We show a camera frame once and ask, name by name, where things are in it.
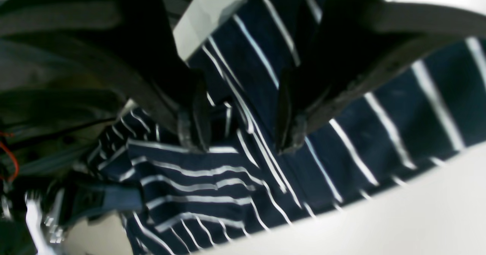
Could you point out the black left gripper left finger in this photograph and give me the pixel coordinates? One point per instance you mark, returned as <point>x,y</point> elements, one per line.
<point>130,46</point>

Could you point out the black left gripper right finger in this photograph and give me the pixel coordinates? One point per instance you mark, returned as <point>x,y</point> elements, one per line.
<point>360,45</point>

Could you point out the navy white striped T-shirt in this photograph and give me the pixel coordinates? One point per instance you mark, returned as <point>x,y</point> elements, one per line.
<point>430,112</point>

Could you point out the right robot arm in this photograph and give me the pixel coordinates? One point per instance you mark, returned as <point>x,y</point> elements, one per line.
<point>53,112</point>

